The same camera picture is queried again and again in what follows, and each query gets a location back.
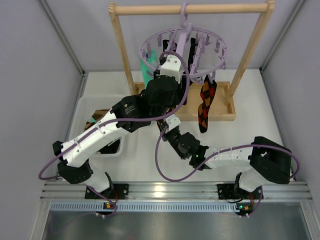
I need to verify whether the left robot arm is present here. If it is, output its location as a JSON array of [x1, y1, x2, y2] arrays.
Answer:
[[52, 73, 184, 196]]

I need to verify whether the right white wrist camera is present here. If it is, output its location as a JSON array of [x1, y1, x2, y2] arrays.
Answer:
[[165, 114, 181, 132]]

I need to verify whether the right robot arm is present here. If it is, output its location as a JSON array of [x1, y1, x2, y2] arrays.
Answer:
[[162, 127, 292, 195]]

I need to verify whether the teal sock in basket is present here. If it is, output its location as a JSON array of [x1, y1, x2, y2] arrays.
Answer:
[[89, 117, 97, 124]]

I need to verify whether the black sock with label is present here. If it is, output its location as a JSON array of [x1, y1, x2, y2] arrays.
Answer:
[[187, 37, 198, 73]]

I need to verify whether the wooden hanging rack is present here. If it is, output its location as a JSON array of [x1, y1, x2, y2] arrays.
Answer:
[[108, 0, 275, 121]]

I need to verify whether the aluminium mounting rail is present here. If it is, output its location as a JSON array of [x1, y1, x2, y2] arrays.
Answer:
[[40, 181, 313, 202]]

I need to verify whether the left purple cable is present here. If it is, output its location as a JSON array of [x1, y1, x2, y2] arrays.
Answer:
[[37, 51, 191, 217]]

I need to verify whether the white plastic basket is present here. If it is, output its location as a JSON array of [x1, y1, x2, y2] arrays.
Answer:
[[65, 96, 126, 158]]

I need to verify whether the slotted cable duct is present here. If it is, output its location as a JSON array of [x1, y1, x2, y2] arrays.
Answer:
[[50, 201, 249, 213]]

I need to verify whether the black blue sock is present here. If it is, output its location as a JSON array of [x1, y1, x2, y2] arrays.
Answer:
[[162, 39, 173, 52]]

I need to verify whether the brown sock in basket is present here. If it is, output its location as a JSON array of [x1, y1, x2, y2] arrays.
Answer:
[[84, 109, 109, 131]]

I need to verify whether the teal white sock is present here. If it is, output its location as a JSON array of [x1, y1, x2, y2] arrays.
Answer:
[[140, 49, 158, 87]]

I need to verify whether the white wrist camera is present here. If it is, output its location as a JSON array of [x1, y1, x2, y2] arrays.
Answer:
[[165, 114, 181, 132], [160, 54, 182, 84]]

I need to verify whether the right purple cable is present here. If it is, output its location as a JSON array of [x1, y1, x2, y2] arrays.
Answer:
[[154, 124, 300, 218]]

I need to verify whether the purple cable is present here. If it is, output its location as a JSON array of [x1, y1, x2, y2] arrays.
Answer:
[[37, 51, 191, 217], [154, 124, 300, 218]]

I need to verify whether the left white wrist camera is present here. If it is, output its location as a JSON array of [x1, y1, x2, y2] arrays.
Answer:
[[160, 54, 182, 84]]

